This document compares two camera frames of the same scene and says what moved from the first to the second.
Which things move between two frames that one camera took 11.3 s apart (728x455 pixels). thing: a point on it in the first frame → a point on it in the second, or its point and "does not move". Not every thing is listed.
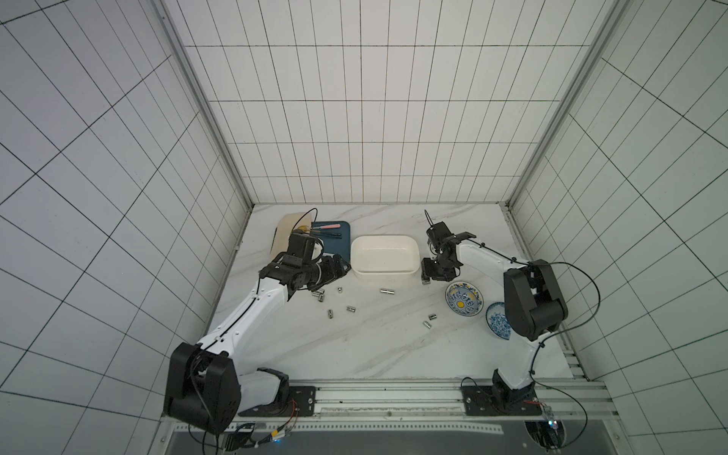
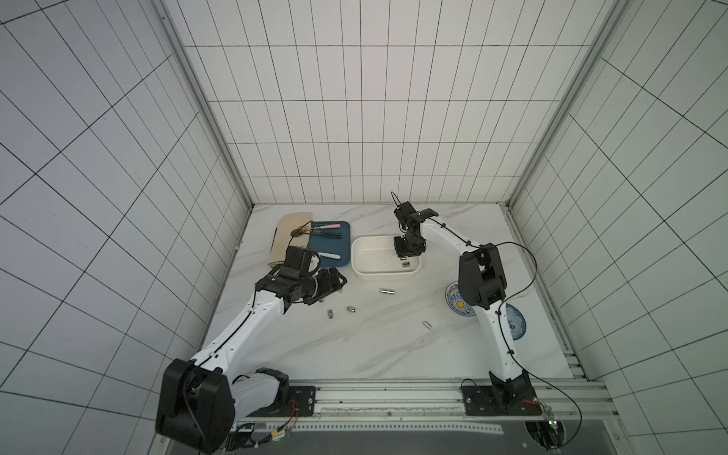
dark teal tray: x=332 y=245 does not move
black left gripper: x=331 y=274 → x=326 y=286
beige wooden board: x=284 y=227 does not move
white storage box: x=382 y=255 does not move
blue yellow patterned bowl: x=464 y=299 does not move
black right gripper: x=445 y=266 → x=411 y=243
